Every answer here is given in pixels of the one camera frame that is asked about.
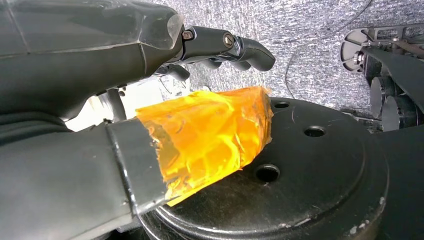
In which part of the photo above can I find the white plastic panel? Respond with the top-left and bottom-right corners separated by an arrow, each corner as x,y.
64,77 -> 191,133

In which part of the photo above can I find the orange translucent tape wrap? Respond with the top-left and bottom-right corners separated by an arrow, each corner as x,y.
135,86 -> 274,208

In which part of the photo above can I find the black robot chassis mechanism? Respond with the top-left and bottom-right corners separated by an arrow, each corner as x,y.
340,23 -> 424,133

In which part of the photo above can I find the black flat chassis cover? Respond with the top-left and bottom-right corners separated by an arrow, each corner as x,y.
372,124 -> 424,240

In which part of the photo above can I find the thin black wire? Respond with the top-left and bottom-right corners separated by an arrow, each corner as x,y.
284,0 -> 374,100

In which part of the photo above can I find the black round base plate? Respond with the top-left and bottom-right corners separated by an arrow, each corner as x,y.
139,96 -> 390,240

